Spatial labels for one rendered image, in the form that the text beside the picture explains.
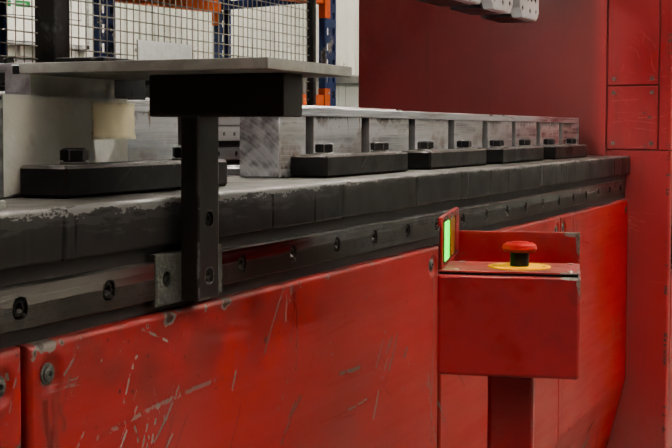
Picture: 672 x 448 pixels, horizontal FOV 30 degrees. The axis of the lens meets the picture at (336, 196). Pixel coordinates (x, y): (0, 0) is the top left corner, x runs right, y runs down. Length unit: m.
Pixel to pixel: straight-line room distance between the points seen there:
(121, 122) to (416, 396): 0.70
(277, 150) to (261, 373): 0.38
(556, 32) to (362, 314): 1.80
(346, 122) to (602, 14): 1.52
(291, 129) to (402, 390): 0.40
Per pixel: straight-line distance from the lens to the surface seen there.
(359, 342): 1.61
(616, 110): 3.26
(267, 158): 1.66
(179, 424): 1.23
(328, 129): 1.80
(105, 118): 1.31
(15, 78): 1.25
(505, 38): 3.34
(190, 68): 1.11
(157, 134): 1.39
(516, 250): 1.45
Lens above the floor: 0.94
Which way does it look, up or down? 3 degrees down
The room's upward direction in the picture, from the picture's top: straight up
